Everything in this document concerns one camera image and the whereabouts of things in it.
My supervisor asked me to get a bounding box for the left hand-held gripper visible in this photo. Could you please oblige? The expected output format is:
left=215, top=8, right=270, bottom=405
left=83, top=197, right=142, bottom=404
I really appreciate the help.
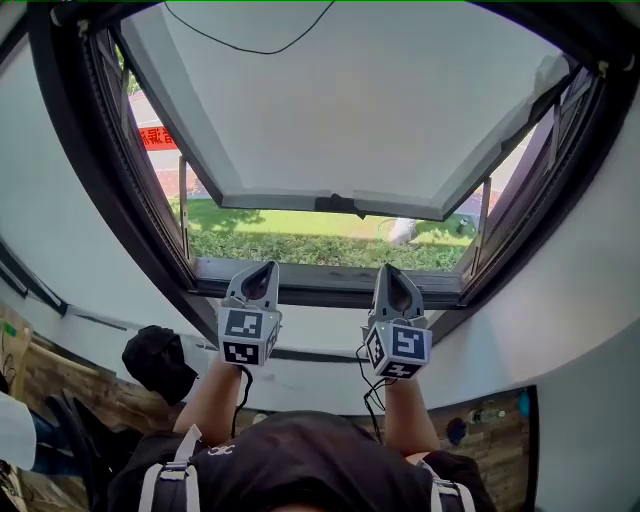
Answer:
left=215, top=259, right=284, bottom=370

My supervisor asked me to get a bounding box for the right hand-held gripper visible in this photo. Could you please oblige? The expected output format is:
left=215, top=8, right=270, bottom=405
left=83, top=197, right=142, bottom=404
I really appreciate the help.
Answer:
left=361, top=263, right=434, bottom=380

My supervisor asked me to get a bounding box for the person's left forearm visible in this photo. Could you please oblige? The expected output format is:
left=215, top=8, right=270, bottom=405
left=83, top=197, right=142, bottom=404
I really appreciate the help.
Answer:
left=172, top=357, right=251, bottom=446

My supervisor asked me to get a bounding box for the person's right forearm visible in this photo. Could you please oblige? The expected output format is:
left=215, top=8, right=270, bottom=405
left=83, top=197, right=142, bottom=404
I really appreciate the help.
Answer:
left=382, top=374, right=442, bottom=457

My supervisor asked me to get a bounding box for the frosted glass window sash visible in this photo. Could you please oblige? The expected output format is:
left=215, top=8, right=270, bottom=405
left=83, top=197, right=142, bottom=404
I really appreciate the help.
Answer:
left=119, top=0, right=576, bottom=222

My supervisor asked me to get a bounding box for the black bag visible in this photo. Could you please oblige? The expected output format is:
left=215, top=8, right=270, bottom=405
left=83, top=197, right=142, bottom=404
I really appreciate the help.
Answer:
left=121, top=324, right=199, bottom=407

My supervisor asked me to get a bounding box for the clear water bottle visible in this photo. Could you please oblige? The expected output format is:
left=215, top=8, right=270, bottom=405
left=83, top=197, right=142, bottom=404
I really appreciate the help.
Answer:
left=467, top=407, right=507, bottom=425

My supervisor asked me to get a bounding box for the dark blue small object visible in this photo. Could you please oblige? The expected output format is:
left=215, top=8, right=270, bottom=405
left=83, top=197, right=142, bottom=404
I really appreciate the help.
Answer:
left=446, top=417, right=469, bottom=446

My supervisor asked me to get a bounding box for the red outdoor banner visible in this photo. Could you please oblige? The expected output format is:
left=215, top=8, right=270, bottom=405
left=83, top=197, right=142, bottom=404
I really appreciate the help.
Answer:
left=136, top=125, right=179, bottom=151

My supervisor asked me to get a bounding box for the person's black clothing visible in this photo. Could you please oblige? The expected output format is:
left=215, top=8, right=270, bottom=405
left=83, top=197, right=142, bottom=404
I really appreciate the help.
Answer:
left=107, top=409, right=496, bottom=512

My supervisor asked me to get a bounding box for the black office chair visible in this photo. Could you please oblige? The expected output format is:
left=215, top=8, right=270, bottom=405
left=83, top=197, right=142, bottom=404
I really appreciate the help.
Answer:
left=44, top=389, right=131, bottom=512

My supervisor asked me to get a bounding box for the small wooden table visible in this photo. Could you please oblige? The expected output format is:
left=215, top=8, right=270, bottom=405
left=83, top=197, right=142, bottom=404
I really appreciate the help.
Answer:
left=0, top=304, right=101, bottom=401

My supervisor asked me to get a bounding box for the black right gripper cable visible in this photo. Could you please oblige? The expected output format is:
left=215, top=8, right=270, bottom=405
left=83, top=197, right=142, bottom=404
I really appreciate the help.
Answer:
left=355, top=327, right=390, bottom=445

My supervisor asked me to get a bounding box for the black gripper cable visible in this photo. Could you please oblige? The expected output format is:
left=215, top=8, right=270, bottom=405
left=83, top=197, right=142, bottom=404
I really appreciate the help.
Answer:
left=355, top=327, right=390, bottom=445
left=230, top=366, right=254, bottom=437

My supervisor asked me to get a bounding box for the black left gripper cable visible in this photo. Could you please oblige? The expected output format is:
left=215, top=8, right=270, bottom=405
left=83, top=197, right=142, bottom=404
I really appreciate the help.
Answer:
left=230, top=366, right=254, bottom=437

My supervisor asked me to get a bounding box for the black window handle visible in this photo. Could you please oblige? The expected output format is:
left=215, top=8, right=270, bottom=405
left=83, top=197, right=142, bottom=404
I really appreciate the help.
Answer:
left=313, top=192, right=369, bottom=220

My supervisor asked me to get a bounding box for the dark window frame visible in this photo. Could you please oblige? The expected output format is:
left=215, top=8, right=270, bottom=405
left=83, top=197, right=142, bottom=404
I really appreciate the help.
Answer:
left=27, top=0, right=640, bottom=346

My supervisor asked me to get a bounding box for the grey harness shoulder strap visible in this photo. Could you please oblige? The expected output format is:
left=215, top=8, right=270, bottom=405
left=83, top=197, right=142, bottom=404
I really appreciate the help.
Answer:
left=417, top=458, right=476, bottom=512
left=137, top=423, right=204, bottom=512

